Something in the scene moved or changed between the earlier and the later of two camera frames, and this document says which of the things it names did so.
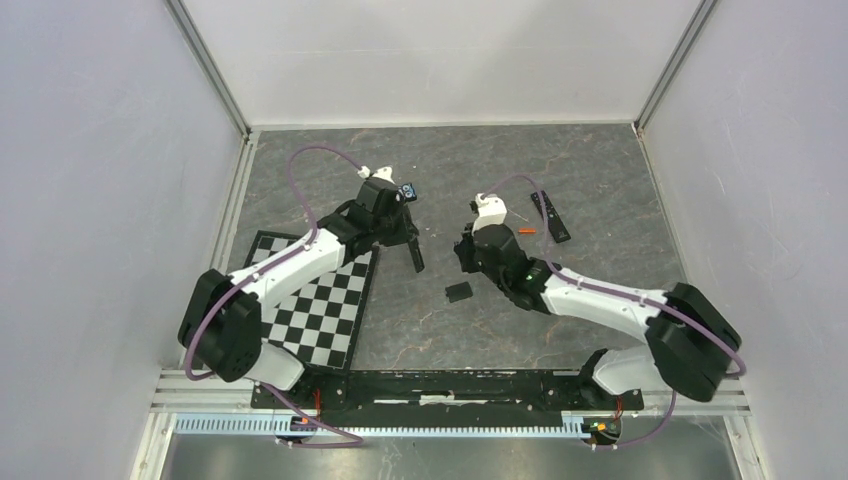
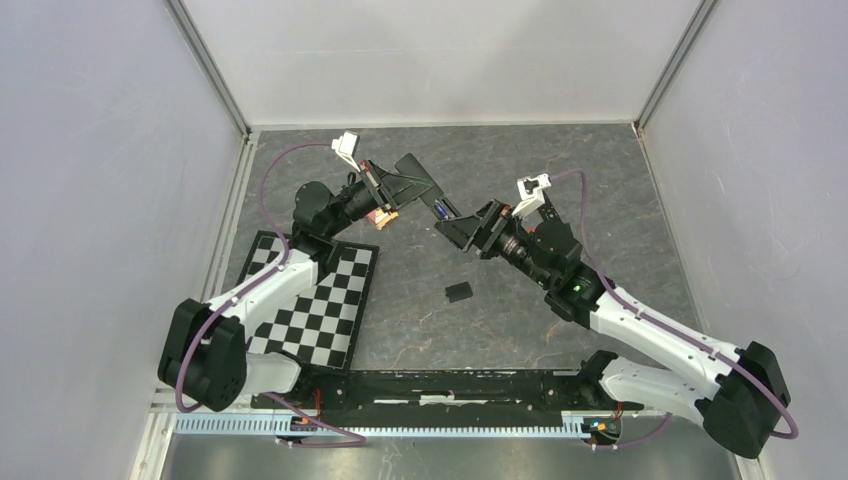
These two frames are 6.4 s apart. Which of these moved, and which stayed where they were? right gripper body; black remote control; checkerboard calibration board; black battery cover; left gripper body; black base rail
Moved: right gripper body; black remote control; left gripper body
Stayed: black battery cover; black base rail; checkerboard calibration board
